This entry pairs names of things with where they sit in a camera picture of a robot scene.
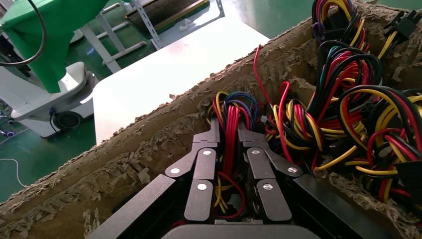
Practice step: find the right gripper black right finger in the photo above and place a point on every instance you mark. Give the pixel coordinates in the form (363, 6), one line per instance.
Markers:
(273, 201)

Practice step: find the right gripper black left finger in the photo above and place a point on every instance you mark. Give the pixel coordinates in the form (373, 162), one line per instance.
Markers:
(201, 198)

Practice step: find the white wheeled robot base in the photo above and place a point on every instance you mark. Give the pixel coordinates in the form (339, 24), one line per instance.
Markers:
(39, 99)

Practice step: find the shredded cardboard divider box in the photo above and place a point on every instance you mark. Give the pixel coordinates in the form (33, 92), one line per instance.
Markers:
(132, 171)

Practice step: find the brown board with green edge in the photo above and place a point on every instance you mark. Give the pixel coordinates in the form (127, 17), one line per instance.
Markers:
(165, 11)

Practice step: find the swivel stool caster base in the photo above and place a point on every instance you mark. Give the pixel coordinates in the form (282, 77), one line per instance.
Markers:
(10, 133)

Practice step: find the green cloth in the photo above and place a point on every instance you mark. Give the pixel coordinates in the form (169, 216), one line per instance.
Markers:
(66, 33)

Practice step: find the perforated metal bracket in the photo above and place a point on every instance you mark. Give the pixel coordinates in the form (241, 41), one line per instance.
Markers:
(146, 23)

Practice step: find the white metal table frame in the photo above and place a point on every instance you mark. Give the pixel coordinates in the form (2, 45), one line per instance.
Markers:
(98, 46)

